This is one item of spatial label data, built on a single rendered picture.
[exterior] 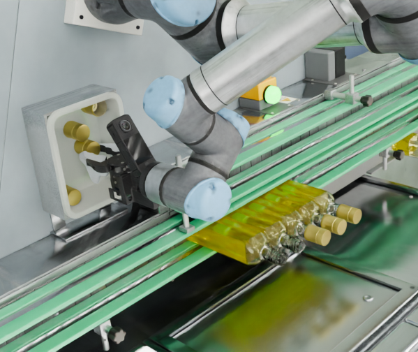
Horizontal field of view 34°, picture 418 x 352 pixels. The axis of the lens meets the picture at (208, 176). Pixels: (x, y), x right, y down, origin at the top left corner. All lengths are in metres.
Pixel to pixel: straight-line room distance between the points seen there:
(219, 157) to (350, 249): 0.64
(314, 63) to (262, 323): 0.80
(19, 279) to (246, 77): 0.57
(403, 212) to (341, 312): 0.52
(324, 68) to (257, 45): 0.88
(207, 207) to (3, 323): 0.41
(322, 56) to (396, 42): 0.79
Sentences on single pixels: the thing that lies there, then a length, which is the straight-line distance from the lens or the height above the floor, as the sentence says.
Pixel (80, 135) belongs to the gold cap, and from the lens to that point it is 1.37.
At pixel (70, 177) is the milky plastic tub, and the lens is 1.43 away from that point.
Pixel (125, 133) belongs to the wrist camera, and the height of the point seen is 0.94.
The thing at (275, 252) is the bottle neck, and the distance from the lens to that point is 1.38.
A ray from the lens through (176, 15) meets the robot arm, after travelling 1.23.
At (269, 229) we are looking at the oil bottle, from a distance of 1.43.
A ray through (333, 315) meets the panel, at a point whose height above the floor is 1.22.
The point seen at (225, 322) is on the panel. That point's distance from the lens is 1.43.
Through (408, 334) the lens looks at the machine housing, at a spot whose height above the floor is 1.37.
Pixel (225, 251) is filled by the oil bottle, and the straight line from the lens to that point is 1.45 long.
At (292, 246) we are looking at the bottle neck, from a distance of 1.41.
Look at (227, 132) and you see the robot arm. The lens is 1.17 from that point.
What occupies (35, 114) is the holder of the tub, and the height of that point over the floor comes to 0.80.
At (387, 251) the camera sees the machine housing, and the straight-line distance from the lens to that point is 1.72.
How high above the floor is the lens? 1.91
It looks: 42 degrees down
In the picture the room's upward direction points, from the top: 108 degrees clockwise
